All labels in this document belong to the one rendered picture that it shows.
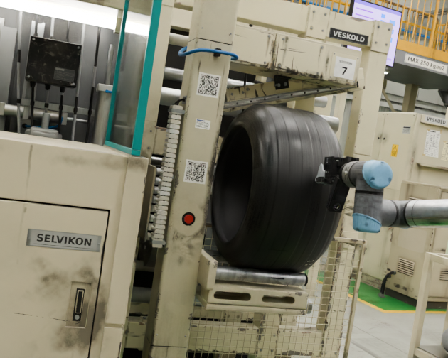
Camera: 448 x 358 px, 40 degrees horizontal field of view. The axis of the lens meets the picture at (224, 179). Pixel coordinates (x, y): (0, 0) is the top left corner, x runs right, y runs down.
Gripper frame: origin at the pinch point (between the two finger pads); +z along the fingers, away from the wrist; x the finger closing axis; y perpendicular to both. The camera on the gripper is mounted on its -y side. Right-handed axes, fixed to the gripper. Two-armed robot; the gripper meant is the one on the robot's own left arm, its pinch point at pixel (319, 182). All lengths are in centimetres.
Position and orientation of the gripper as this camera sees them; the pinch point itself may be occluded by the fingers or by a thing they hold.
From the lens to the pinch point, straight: 194.7
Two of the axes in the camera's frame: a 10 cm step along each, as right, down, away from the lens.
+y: 1.3, -9.9, 0.4
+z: -3.1, 0.0, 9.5
